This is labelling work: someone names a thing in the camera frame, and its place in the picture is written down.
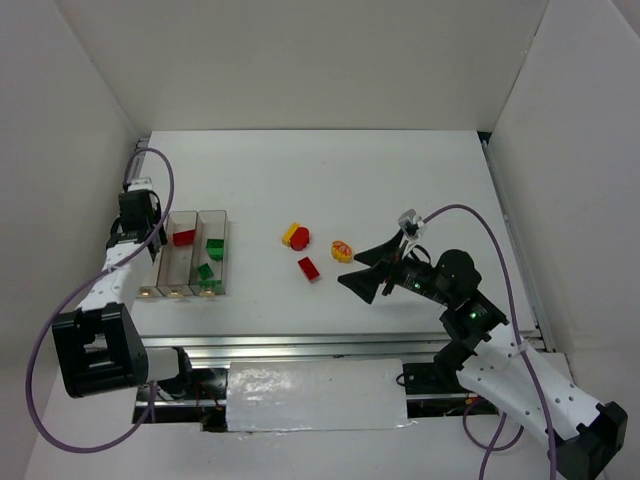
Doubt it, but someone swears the yellow butterfly lego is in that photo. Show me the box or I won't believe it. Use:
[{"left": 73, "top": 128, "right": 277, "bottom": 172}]
[{"left": 331, "top": 240, "right": 353, "bottom": 263}]

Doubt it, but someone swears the yellow red lego stack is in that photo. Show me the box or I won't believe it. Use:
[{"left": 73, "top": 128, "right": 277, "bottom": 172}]
[{"left": 281, "top": 222, "right": 311, "bottom": 251}]

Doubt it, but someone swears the green printed lego brick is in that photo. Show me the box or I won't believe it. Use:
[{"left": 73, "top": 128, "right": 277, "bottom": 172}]
[{"left": 205, "top": 238, "right": 225, "bottom": 262}]

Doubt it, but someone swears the green small lego brick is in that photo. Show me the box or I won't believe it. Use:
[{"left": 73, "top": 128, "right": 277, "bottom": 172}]
[{"left": 196, "top": 263, "right": 215, "bottom": 281}]

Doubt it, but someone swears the green lego piece separated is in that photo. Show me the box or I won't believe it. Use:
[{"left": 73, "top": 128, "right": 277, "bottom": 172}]
[{"left": 198, "top": 279, "right": 224, "bottom": 295}]

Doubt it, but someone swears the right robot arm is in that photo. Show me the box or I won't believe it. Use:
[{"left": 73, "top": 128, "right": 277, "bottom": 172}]
[{"left": 338, "top": 233, "right": 628, "bottom": 479}]

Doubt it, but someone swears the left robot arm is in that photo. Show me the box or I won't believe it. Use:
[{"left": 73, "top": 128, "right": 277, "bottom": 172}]
[{"left": 52, "top": 185, "right": 192, "bottom": 398}]

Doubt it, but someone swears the red lego brick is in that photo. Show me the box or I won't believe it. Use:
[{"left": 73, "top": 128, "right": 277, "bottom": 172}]
[{"left": 298, "top": 257, "right": 321, "bottom": 283}]

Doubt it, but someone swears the clear container middle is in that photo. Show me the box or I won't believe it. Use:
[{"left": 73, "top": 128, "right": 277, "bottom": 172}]
[{"left": 158, "top": 211, "right": 197, "bottom": 298}]

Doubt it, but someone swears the clear container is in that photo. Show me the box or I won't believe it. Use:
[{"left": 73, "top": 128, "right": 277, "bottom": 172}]
[
  {"left": 158, "top": 211, "right": 197, "bottom": 298},
  {"left": 189, "top": 210, "right": 230, "bottom": 297},
  {"left": 137, "top": 252, "right": 164, "bottom": 299}
]

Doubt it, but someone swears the clear container left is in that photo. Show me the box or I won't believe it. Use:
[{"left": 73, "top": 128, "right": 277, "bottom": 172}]
[{"left": 137, "top": 252, "right": 164, "bottom": 299}]

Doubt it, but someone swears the clear container right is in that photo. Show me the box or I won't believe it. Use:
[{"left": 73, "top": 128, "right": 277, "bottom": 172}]
[{"left": 189, "top": 210, "right": 230, "bottom": 297}]

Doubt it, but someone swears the white taped panel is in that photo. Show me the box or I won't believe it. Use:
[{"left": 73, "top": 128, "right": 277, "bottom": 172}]
[{"left": 226, "top": 359, "right": 409, "bottom": 432}]

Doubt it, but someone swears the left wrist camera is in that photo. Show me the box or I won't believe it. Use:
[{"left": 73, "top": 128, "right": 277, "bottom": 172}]
[{"left": 123, "top": 177, "right": 153, "bottom": 193}]

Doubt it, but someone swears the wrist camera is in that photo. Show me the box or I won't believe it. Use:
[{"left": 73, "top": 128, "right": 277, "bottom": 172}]
[
  {"left": 123, "top": 177, "right": 153, "bottom": 193},
  {"left": 397, "top": 209, "right": 426, "bottom": 253}
]

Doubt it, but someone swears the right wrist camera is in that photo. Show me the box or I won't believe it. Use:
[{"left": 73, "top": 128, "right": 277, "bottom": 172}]
[{"left": 397, "top": 209, "right": 426, "bottom": 253}]

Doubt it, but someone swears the aluminium frame rail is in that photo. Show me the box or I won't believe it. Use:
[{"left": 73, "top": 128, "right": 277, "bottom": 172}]
[{"left": 131, "top": 130, "right": 544, "bottom": 365}]

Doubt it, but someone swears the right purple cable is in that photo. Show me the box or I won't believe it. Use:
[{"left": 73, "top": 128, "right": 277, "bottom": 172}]
[{"left": 422, "top": 203, "right": 561, "bottom": 480}]

